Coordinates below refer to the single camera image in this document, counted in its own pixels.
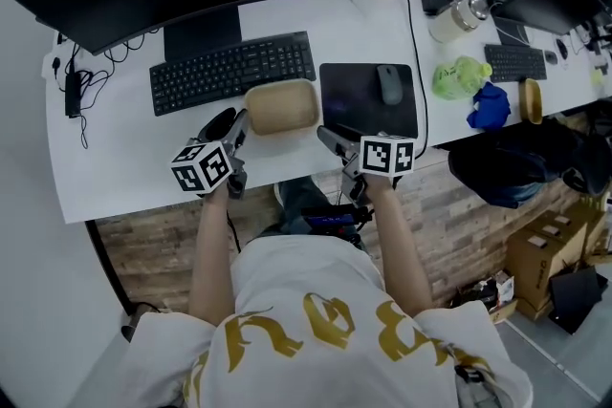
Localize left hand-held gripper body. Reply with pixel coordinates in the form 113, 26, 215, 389
170, 128, 250, 202

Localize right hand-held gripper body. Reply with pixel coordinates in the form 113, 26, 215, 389
339, 132, 416, 209

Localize person's right forearm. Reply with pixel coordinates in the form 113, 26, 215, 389
364, 174, 435, 319

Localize person's left forearm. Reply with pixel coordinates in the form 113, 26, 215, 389
187, 184, 243, 327

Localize black mouse pad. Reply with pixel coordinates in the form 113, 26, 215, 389
318, 62, 420, 140

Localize brown paper tray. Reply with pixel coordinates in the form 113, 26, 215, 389
244, 77, 321, 137

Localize large black keyboard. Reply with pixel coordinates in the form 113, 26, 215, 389
148, 31, 317, 118

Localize grey computer mouse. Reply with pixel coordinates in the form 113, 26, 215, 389
376, 64, 404, 106

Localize person's jeans leg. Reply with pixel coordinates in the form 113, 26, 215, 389
273, 176, 339, 240

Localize black waist-mounted device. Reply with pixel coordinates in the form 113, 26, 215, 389
299, 201, 375, 247

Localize black monitor stand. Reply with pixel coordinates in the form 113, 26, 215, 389
163, 6, 244, 63

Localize green plastic bag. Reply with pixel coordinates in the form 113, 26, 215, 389
431, 55, 494, 102

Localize blue cloth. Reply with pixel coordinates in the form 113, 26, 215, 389
466, 81, 514, 131

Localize chair with dark clothing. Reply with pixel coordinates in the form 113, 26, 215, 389
447, 116, 612, 210

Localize black power adapter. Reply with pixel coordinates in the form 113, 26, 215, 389
63, 71, 83, 119

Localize white insulated jug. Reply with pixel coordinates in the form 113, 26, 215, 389
427, 0, 492, 45

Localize wooden bowl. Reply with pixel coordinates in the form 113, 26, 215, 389
519, 77, 545, 126

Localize small black keyboard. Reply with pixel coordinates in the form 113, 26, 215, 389
483, 43, 548, 84

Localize open small cardboard box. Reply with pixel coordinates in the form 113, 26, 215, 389
452, 268, 519, 326

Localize white shirt with gold print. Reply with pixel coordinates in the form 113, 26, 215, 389
66, 236, 535, 408

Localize black flat monitor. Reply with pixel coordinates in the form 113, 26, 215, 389
495, 0, 609, 36

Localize black flat panel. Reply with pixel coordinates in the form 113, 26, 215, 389
547, 266, 611, 336

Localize tangled black cable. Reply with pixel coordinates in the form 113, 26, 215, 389
55, 31, 159, 151

